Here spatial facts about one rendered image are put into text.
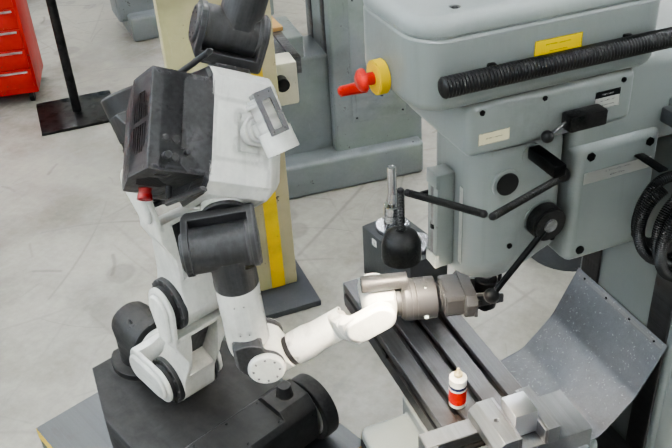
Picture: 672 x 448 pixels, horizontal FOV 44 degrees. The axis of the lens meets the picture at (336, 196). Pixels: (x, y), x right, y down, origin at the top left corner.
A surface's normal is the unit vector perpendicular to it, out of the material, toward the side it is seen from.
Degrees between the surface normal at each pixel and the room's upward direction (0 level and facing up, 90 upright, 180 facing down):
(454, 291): 1
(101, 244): 0
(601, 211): 90
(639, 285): 90
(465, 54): 90
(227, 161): 58
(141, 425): 0
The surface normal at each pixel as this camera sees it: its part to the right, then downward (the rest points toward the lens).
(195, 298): 0.66, 0.21
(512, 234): 0.37, 0.47
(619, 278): -0.93, 0.24
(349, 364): -0.05, -0.85
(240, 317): 0.10, 0.51
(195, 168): 0.55, -0.15
